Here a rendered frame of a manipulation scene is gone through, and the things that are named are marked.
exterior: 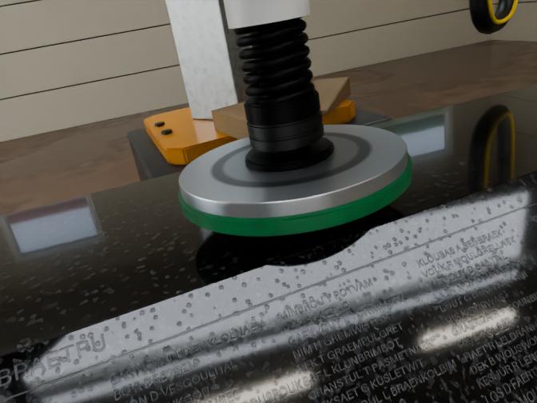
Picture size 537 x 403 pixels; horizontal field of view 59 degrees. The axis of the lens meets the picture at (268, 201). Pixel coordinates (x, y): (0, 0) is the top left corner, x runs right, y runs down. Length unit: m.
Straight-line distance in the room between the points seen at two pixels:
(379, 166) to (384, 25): 6.88
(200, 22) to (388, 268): 0.93
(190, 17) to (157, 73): 5.20
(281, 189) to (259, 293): 0.08
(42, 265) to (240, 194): 0.22
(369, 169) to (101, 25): 6.12
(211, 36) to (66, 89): 5.38
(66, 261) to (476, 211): 0.39
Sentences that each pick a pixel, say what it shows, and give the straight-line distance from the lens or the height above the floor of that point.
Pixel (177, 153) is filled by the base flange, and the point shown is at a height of 0.77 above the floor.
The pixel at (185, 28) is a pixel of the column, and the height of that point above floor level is 1.02.
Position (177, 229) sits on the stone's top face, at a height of 0.85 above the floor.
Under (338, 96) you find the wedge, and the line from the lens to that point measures 1.22.
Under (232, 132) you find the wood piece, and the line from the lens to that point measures 1.06.
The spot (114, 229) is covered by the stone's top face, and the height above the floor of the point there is 0.85.
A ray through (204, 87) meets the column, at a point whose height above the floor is 0.87.
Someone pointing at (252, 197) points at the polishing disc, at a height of 0.91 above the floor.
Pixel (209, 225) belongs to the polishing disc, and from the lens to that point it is 0.39.
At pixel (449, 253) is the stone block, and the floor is 0.82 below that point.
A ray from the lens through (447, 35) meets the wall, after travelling 7.71.
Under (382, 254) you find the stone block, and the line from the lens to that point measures 0.42.
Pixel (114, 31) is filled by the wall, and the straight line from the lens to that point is 6.43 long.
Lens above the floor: 1.04
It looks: 22 degrees down
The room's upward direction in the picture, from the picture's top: 10 degrees counter-clockwise
